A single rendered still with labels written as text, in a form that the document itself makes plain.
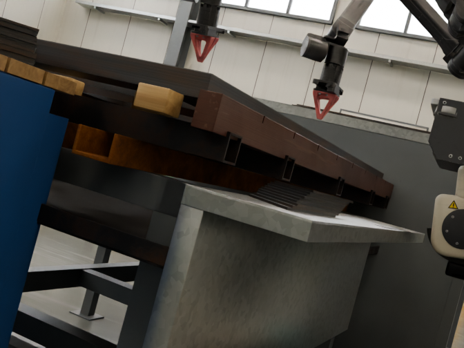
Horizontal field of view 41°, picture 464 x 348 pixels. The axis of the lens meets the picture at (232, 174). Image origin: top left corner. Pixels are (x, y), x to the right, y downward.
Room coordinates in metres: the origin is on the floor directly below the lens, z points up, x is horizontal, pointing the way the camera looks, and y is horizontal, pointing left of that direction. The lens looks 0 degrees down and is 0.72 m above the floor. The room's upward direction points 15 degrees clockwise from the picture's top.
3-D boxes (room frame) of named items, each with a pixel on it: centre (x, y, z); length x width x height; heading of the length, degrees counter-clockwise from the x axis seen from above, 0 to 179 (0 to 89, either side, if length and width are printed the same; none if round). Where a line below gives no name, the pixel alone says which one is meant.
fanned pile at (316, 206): (1.15, -0.13, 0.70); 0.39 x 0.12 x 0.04; 156
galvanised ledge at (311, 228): (1.46, -0.30, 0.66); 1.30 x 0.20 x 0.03; 156
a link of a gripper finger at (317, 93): (1.73, -0.20, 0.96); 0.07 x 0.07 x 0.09; 66
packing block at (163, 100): (1.00, 0.14, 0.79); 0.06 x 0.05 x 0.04; 66
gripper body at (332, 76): (1.72, -0.20, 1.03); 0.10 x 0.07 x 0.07; 156
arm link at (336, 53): (1.72, -0.19, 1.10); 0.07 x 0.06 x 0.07; 103
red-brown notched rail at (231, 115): (1.69, -0.27, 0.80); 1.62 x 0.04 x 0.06; 156
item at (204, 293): (1.49, -0.22, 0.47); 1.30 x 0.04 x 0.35; 156
